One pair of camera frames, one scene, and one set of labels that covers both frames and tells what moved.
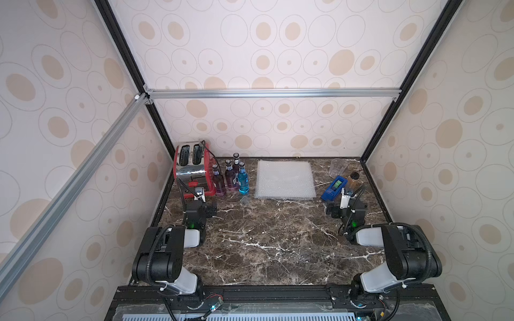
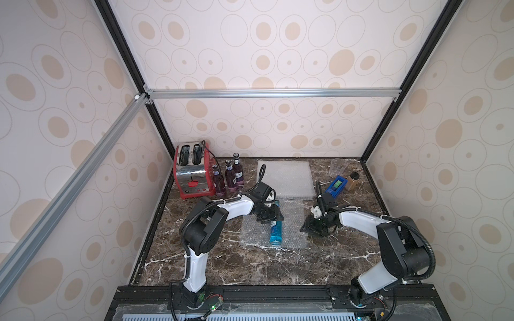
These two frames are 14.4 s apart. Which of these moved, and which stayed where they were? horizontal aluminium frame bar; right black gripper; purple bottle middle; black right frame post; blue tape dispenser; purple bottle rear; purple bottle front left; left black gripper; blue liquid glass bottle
Moved: right black gripper; blue liquid glass bottle; left black gripper
Stayed: horizontal aluminium frame bar; purple bottle front left; purple bottle rear; black right frame post; blue tape dispenser; purple bottle middle
